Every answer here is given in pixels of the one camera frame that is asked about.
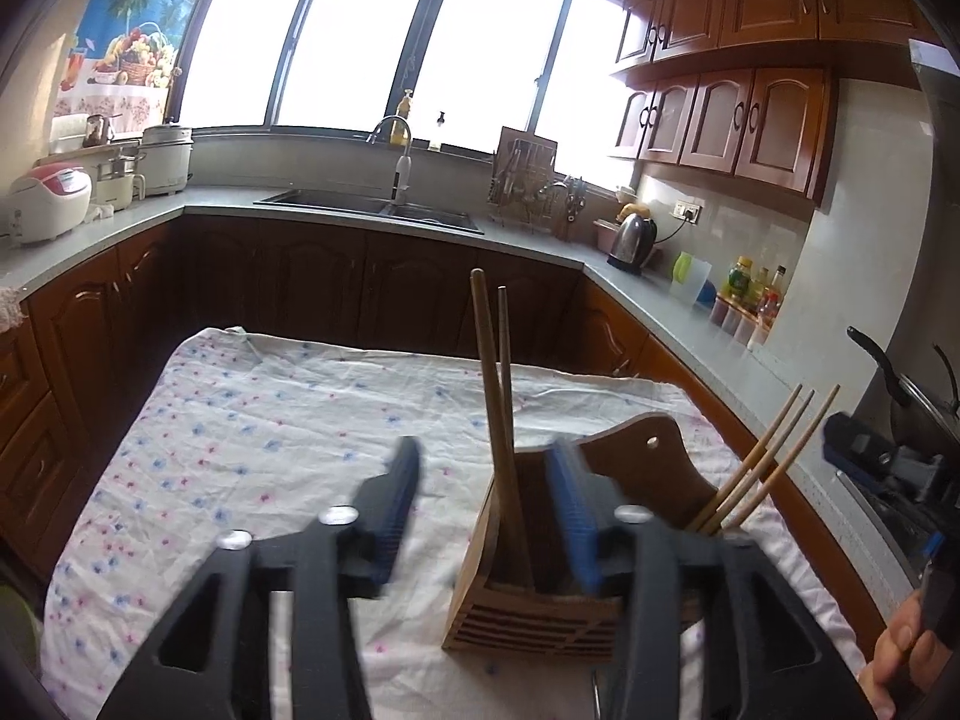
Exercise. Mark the tropical fruit poster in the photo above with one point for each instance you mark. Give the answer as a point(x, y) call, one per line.
point(122, 64)

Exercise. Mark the wooden chopstick five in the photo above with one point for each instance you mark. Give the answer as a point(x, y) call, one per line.
point(769, 454)

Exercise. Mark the white round cooker pot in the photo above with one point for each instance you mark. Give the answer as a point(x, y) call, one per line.
point(166, 151)

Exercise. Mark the white red rice cooker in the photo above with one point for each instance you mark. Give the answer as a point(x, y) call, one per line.
point(46, 202)

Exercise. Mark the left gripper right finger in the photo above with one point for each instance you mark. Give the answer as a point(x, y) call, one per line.
point(764, 653)

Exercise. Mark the yellow oil bottle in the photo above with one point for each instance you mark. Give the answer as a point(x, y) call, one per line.
point(737, 284)

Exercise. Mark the green lid plastic jug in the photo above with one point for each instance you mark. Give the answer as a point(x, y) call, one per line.
point(689, 275)

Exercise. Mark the person right hand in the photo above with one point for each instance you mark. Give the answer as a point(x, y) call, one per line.
point(904, 646)

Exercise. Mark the wooden chopstick two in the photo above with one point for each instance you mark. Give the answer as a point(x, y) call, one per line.
point(504, 348)

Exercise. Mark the steel electric kettle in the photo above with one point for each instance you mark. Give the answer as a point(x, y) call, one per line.
point(635, 238)

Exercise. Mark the upper wooden cabinets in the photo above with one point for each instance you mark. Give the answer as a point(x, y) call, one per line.
point(749, 88)

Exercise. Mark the wooden chopstick one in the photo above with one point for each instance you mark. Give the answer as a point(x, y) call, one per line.
point(513, 536)

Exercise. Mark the lower wooden cabinets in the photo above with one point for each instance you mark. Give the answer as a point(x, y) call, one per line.
point(96, 335)

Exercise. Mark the black wok pan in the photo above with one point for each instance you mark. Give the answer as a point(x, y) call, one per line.
point(918, 419)

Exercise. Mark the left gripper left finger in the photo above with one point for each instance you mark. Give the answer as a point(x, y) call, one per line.
point(207, 656)

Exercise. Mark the steel kitchen sink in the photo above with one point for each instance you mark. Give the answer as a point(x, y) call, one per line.
point(362, 205)

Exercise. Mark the floral white tablecloth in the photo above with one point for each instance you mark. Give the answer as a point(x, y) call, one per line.
point(255, 433)

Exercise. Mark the spice jar row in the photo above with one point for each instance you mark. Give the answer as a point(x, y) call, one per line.
point(745, 328)

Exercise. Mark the yellow soap bottle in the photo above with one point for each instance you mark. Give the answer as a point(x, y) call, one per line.
point(400, 130)

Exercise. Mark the wooden cabinets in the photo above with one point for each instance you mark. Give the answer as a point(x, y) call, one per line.
point(96, 335)
point(749, 88)

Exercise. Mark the wooden utensil holder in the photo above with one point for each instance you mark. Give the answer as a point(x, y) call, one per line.
point(578, 496)

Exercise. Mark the knife and utensil rack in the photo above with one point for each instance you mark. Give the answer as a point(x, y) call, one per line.
point(526, 190)

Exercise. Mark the pink cloth on counter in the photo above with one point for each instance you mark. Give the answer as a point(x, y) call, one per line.
point(11, 312)

